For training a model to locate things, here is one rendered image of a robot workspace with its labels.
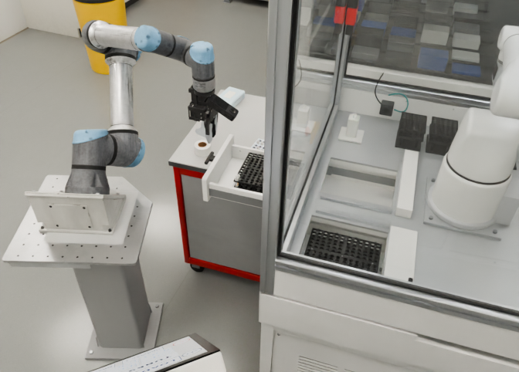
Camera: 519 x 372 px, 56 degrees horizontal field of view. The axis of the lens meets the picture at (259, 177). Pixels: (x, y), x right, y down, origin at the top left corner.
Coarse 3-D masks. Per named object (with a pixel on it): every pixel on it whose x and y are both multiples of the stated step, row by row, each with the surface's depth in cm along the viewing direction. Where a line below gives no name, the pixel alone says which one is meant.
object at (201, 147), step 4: (200, 140) 209; (204, 140) 209; (196, 144) 207; (200, 144) 209; (204, 144) 209; (208, 144) 207; (196, 148) 205; (200, 148) 205; (204, 148) 205; (208, 148) 206; (196, 152) 207; (200, 152) 206; (204, 152) 206; (208, 152) 207; (200, 156) 207; (204, 156) 207
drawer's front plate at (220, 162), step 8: (232, 136) 190; (224, 144) 186; (224, 152) 184; (216, 160) 179; (224, 160) 186; (208, 168) 175; (216, 168) 179; (224, 168) 188; (208, 176) 172; (216, 176) 181; (208, 184) 173; (208, 192) 175; (208, 200) 177
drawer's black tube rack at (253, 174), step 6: (252, 156) 185; (258, 156) 185; (252, 162) 182; (258, 162) 183; (246, 168) 180; (252, 168) 180; (258, 168) 184; (246, 174) 177; (252, 174) 177; (258, 174) 177; (240, 180) 175; (246, 180) 179; (252, 180) 175; (258, 180) 179; (234, 186) 176; (240, 186) 177; (246, 186) 177; (252, 186) 177; (258, 186) 172; (258, 192) 174
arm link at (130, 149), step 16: (112, 48) 181; (112, 64) 184; (128, 64) 185; (112, 80) 183; (128, 80) 184; (112, 96) 182; (128, 96) 183; (112, 112) 182; (128, 112) 183; (112, 128) 180; (128, 128) 180; (128, 144) 179; (144, 144) 186; (128, 160) 180
